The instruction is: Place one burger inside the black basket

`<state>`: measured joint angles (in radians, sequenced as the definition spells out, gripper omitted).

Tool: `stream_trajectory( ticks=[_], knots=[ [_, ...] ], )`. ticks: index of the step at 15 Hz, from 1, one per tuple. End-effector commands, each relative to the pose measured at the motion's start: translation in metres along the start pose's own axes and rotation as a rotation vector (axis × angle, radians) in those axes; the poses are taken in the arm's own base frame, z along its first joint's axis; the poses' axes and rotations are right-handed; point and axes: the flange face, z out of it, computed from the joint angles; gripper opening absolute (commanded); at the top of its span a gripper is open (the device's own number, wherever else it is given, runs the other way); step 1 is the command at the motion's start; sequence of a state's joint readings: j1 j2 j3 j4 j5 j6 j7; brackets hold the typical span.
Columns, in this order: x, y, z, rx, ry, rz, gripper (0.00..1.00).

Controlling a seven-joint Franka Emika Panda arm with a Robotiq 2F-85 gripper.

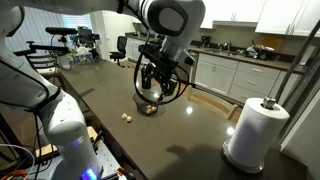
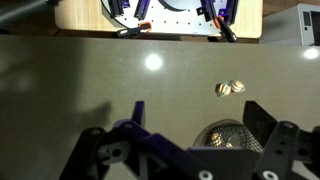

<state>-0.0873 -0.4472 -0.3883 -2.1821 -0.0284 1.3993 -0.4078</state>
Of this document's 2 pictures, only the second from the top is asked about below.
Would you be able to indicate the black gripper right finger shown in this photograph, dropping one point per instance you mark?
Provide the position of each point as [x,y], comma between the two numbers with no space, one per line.
[283,146]

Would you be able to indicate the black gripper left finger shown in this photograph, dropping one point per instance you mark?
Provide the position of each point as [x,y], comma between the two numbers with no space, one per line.
[90,150]

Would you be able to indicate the white perforated mounting plate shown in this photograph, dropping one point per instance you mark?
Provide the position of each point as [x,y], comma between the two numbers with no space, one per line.
[173,21]

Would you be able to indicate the orange black bar clamp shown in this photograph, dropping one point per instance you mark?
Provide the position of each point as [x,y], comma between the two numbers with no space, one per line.
[133,30]
[226,30]

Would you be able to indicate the grey computer box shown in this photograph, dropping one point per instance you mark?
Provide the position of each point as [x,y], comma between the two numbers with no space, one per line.
[286,26]

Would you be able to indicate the small toy burger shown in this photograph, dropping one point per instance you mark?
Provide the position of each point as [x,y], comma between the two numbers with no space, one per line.
[229,145]
[214,138]
[237,86]
[223,89]

